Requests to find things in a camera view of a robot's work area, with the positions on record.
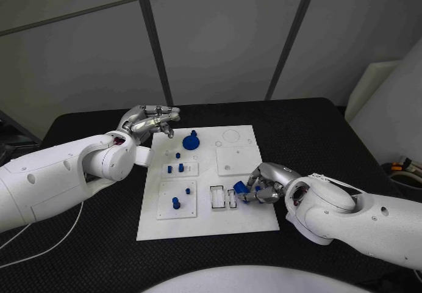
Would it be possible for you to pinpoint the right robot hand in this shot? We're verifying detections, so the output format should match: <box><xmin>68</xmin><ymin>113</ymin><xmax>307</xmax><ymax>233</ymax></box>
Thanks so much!
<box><xmin>237</xmin><ymin>162</ymin><xmax>303</xmax><ymax>204</ymax></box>

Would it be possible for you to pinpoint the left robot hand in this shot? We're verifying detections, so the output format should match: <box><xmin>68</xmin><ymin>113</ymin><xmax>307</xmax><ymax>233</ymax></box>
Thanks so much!
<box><xmin>117</xmin><ymin>104</ymin><xmax>182</xmax><ymax>146</ymax></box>

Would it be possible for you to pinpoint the white cable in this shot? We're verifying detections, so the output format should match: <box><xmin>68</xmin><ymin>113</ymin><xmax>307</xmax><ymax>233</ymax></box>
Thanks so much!
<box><xmin>309</xmin><ymin>173</ymin><xmax>369</xmax><ymax>195</ymax></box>
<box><xmin>0</xmin><ymin>198</ymin><xmax>85</xmax><ymax>269</ymax></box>
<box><xmin>0</xmin><ymin>223</ymin><xmax>34</xmax><ymax>250</ymax></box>

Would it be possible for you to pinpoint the white task board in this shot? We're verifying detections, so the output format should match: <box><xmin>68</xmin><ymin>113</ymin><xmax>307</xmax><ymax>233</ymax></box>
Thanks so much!
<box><xmin>136</xmin><ymin>125</ymin><xmax>281</xmax><ymax>242</ymax></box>

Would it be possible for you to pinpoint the blue gear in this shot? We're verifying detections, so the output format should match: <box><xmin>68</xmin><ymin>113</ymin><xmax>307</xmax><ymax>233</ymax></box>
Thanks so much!
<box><xmin>182</xmin><ymin>129</ymin><xmax>202</xmax><ymax>151</ymax></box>

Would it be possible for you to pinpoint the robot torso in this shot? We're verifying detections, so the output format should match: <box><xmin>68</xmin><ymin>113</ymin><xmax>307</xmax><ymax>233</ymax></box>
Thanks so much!
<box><xmin>142</xmin><ymin>264</ymin><xmax>374</xmax><ymax>293</ymax></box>

